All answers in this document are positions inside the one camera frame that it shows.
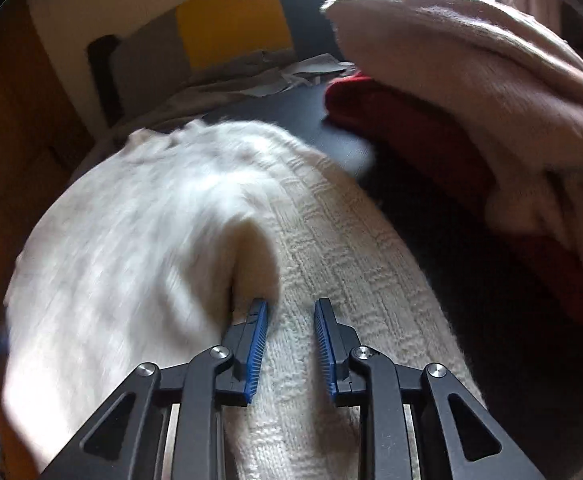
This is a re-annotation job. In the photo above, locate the grey cloth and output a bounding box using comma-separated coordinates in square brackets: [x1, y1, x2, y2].
[114, 51, 355, 136]

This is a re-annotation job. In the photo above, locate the red garment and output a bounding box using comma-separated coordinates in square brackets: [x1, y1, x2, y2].
[324, 73, 495, 204]

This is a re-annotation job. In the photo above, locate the yellow grey black cushion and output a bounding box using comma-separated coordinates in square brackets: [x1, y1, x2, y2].
[86, 0, 388, 126]

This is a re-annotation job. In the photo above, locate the white knitted sweater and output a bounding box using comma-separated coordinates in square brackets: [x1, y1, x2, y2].
[3, 122, 474, 479]

